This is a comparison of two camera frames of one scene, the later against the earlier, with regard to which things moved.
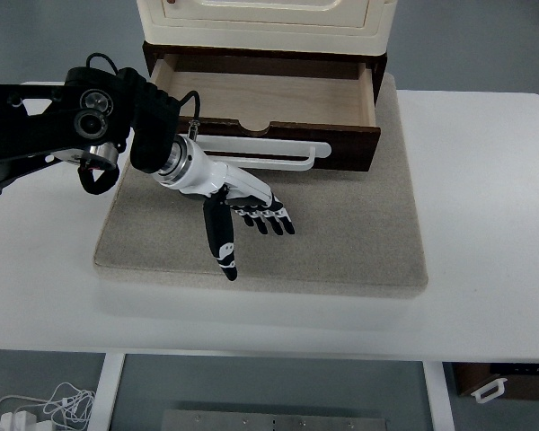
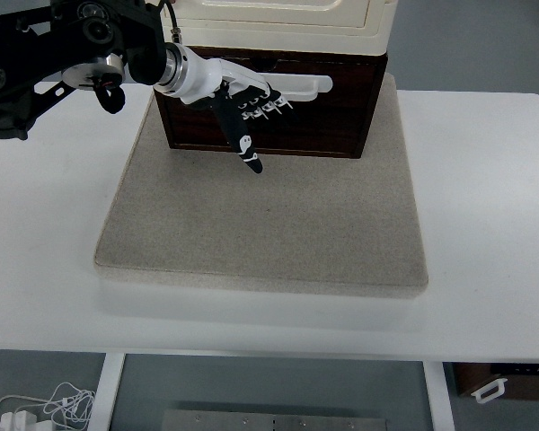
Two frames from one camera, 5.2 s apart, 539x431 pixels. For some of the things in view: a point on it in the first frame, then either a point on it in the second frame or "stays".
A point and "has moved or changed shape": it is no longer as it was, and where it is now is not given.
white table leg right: (438, 396) stays
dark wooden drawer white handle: (278, 112) has moved or changed shape
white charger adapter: (22, 420) stays
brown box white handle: (515, 381) stays
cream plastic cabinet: (336, 27) stays
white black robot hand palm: (190, 168) to (191, 78)
